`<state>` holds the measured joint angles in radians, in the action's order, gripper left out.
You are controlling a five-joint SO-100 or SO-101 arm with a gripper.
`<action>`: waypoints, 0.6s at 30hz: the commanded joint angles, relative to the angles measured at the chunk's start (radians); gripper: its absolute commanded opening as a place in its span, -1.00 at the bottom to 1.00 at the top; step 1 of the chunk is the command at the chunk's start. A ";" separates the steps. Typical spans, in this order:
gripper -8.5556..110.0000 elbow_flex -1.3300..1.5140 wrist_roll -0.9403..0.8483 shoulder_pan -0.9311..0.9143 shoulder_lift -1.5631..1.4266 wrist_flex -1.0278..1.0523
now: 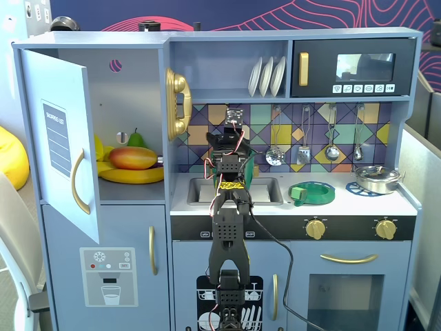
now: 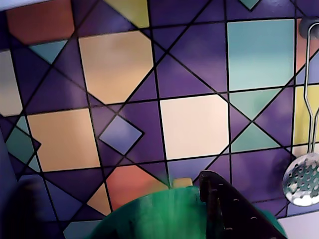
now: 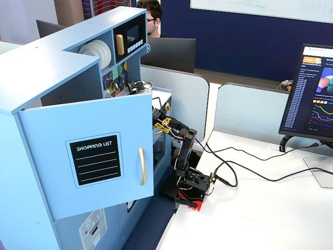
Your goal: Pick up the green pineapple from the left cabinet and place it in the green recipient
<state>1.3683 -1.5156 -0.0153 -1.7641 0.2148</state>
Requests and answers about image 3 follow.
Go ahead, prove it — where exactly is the white whiteboard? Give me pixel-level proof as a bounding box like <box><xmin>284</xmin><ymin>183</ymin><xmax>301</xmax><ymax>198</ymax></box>
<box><xmin>189</xmin><ymin>0</ymin><xmax>333</xmax><ymax>24</ymax></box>

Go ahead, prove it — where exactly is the blue ice dispenser freezer door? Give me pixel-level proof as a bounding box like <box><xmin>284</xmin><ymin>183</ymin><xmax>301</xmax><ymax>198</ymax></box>
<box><xmin>53</xmin><ymin>204</ymin><xmax>123</xmax><ymax>250</ymax></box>

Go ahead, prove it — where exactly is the blue oven door with window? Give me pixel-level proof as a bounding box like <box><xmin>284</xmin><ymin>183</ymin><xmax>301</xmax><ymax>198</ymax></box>
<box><xmin>152</xmin><ymin>131</ymin><xmax>173</xmax><ymax>172</ymax></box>

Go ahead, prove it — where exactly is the brown wooden door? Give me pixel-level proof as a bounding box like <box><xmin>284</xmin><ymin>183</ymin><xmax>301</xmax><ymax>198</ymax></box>
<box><xmin>53</xmin><ymin>0</ymin><xmax>85</xmax><ymax>27</ymax></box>

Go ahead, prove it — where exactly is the blue shopping list cabinet door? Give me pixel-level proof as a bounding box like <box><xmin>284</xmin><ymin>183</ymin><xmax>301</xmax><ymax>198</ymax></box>
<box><xmin>16</xmin><ymin>93</ymin><xmax>155</xmax><ymax>221</ymax></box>

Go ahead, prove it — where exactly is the blue toy play kitchen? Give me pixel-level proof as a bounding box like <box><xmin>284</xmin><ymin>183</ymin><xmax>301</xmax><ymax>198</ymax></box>
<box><xmin>0</xmin><ymin>5</ymin><xmax>173</xmax><ymax>250</ymax></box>

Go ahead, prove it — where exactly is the black power cable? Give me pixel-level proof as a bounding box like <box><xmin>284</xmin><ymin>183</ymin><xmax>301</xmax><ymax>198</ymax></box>
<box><xmin>194</xmin><ymin>136</ymin><xmax>333</xmax><ymax>188</ymax></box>

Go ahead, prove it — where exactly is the white toy plate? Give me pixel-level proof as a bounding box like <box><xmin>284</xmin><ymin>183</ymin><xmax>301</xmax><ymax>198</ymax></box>
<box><xmin>91</xmin><ymin>40</ymin><xmax>110</xmax><ymax>70</ymax></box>
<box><xmin>79</xmin><ymin>41</ymin><xmax>106</xmax><ymax>70</ymax></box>
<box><xmin>97</xmin><ymin>39</ymin><xmax>113</xmax><ymax>68</ymax></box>

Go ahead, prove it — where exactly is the black usb cable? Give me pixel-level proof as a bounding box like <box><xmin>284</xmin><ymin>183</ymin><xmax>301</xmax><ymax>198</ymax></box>
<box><xmin>205</xmin><ymin>140</ymin><xmax>333</xmax><ymax>160</ymax></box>

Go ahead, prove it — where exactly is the gold curved cabinet door handle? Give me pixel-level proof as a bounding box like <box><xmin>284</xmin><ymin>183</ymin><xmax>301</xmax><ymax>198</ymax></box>
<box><xmin>138</xmin><ymin>147</ymin><xmax>146</xmax><ymax>186</ymax></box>

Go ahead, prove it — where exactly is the steel toy pot with lid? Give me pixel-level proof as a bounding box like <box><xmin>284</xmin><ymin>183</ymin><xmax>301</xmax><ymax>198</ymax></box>
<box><xmin>137</xmin><ymin>80</ymin><xmax>155</xmax><ymax>94</ymax></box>

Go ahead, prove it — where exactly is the red robot base clamp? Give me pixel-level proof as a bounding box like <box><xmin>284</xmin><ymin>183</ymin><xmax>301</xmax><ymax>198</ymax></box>
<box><xmin>174</xmin><ymin>190</ymin><xmax>207</xmax><ymax>212</ymax></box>

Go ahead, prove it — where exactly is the man with glasses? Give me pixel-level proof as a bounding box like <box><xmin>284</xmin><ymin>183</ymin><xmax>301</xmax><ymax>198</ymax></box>
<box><xmin>136</xmin><ymin>0</ymin><xmax>163</xmax><ymax>39</ymax></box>

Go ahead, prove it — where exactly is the black monitor with lit screen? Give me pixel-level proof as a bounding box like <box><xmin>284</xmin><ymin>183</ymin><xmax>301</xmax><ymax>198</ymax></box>
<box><xmin>278</xmin><ymin>43</ymin><xmax>333</xmax><ymax>189</ymax></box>

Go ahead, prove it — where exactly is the gold microwave handle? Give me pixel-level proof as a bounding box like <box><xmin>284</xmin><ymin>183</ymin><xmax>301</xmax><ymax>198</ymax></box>
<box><xmin>115</xmin><ymin>34</ymin><xmax>125</xmax><ymax>56</ymax></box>

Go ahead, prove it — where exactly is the black toy microwave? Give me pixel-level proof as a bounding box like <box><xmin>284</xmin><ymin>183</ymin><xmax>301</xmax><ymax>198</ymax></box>
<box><xmin>112</xmin><ymin>12</ymin><xmax>148</xmax><ymax>65</ymax></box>

